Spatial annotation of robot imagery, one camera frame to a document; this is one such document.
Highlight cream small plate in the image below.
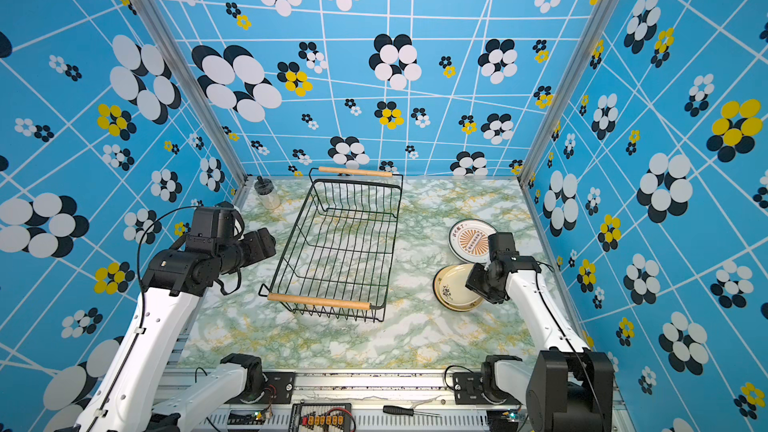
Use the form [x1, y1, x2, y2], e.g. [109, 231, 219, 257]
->
[433, 263, 484, 312]

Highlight white plate orange sunburst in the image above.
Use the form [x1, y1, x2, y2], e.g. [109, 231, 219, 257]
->
[449, 219, 496, 264]

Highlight black wire dish rack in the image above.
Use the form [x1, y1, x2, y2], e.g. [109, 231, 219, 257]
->
[258, 167, 404, 322]

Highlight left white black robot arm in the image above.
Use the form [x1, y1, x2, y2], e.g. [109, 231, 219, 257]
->
[70, 202, 276, 431]

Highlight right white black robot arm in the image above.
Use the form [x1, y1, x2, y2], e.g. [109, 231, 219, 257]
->
[466, 232, 615, 431]

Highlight clear jar black lid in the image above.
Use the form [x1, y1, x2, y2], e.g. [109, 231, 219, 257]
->
[254, 176, 280, 210]

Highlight black screwdriver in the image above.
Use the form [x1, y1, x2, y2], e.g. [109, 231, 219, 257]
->
[382, 405, 437, 417]

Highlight small green circuit board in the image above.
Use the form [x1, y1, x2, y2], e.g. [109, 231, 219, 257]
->
[227, 410, 269, 426]

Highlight black terminal power board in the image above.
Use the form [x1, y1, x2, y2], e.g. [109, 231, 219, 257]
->
[288, 402, 357, 432]

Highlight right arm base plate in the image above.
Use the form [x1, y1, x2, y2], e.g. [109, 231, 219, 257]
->
[450, 369, 530, 407]

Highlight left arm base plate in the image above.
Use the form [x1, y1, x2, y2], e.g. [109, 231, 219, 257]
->
[231, 371, 297, 406]

